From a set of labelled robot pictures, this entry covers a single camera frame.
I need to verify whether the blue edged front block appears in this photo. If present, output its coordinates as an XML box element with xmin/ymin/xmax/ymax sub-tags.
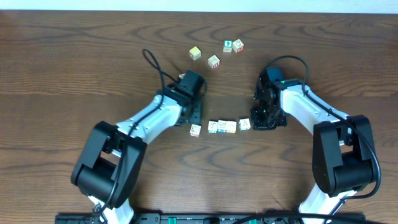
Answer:
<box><xmin>239</xmin><ymin>118</ymin><xmax>251</xmax><ymax>131</ymax></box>

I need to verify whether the blue edged block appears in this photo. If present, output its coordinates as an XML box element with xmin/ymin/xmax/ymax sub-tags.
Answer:
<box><xmin>218</xmin><ymin>120</ymin><xmax>228</xmax><ymax>133</ymax></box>
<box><xmin>239</xmin><ymin>118</ymin><xmax>251</xmax><ymax>131</ymax></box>

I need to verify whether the red edged block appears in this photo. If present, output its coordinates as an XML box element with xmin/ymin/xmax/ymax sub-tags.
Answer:
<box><xmin>190</xmin><ymin>124</ymin><xmax>201</xmax><ymax>137</ymax></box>

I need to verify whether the teal edged block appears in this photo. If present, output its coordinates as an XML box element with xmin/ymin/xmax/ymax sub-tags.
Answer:
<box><xmin>208</xmin><ymin>121</ymin><xmax>218</xmax><ymax>134</ymax></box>

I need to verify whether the red soccer letter block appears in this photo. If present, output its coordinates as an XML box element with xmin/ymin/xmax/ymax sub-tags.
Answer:
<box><xmin>233</xmin><ymin>39</ymin><xmax>244</xmax><ymax>53</ymax></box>

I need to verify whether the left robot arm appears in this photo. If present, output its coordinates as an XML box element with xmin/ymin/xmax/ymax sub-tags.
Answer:
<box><xmin>71</xmin><ymin>88</ymin><xmax>201</xmax><ymax>223</ymax></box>

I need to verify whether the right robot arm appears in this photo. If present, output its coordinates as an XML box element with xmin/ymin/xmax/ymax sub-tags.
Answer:
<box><xmin>251</xmin><ymin>67</ymin><xmax>381</xmax><ymax>215</ymax></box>

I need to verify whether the red sided center block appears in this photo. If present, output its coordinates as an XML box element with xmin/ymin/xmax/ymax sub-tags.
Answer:
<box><xmin>208</xmin><ymin>55</ymin><xmax>220</xmax><ymax>69</ymax></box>

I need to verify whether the yellow top block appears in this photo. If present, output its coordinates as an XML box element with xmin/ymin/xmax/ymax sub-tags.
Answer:
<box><xmin>189</xmin><ymin>46</ymin><xmax>201</xmax><ymax>60</ymax></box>

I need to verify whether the green framed block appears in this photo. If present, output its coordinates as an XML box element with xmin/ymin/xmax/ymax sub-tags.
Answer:
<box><xmin>223</xmin><ymin>40</ymin><xmax>233</xmax><ymax>53</ymax></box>

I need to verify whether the left black cable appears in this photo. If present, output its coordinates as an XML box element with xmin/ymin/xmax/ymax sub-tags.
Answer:
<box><xmin>93</xmin><ymin>49</ymin><xmax>187</xmax><ymax>224</ymax></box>

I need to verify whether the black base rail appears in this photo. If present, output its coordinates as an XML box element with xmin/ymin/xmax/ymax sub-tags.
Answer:
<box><xmin>54</xmin><ymin>212</ymin><xmax>368</xmax><ymax>224</ymax></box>

